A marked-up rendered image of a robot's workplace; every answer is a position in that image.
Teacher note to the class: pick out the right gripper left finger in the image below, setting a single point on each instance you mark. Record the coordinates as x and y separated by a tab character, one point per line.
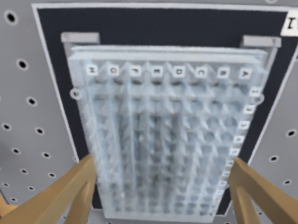
76	186

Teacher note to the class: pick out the clear well plate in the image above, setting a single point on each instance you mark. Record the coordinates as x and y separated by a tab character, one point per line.
148	167

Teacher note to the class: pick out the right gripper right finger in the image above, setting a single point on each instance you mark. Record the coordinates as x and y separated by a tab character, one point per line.
245	184

